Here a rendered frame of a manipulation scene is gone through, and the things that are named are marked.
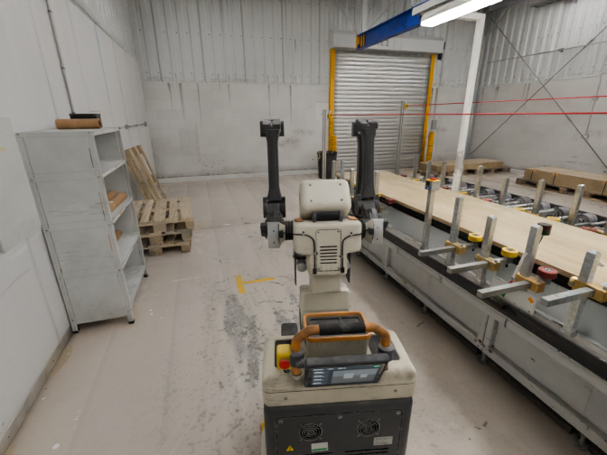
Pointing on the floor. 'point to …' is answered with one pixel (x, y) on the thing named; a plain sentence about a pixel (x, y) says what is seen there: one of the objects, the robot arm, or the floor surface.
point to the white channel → (468, 77)
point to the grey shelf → (86, 218)
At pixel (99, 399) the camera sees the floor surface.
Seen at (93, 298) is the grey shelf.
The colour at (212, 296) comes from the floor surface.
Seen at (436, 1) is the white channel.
